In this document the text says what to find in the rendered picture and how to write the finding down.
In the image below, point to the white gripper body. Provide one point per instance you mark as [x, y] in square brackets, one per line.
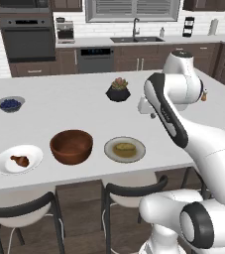
[146, 107]

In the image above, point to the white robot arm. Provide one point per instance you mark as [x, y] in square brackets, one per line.
[213, 155]

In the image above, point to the yellow-brown potato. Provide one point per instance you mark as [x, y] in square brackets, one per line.
[125, 149]

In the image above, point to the brown wooden bowl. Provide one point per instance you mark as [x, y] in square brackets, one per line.
[71, 147]

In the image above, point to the brown chicken drumstick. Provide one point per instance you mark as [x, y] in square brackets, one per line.
[21, 160]

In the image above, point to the succulent in black pot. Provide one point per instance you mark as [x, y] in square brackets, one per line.
[118, 92]

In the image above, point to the brown lower cupboards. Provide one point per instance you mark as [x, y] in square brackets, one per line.
[134, 58]

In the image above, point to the small brown bottle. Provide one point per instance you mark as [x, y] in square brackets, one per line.
[204, 96]

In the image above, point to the grey plate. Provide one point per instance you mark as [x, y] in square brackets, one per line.
[109, 150]

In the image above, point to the dark sink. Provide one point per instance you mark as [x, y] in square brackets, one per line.
[147, 39]

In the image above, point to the grey soap bottle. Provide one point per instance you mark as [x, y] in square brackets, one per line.
[162, 33]

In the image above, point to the white stool with black back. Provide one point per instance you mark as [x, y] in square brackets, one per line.
[21, 206]
[130, 190]

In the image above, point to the black tap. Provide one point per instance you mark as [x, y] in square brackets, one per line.
[135, 28]

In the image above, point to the black stool legs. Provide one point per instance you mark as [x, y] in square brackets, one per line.
[203, 185]

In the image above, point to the window with grey blinds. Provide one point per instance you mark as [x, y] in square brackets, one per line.
[132, 9]

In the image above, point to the white paper towel roll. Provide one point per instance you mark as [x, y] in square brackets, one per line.
[213, 27]

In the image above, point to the brown upper cupboard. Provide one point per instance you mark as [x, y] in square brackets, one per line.
[66, 4]
[211, 4]

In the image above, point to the small dark pot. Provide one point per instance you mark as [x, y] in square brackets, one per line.
[60, 19]

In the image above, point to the blueberries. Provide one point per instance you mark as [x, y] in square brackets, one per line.
[10, 104]

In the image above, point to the white plate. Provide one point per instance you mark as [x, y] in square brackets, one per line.
[5, 163]

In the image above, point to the black microwave oven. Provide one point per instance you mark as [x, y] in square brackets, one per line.
[23, 3]

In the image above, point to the black wall oven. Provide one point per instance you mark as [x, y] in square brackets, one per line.
[28, 38]

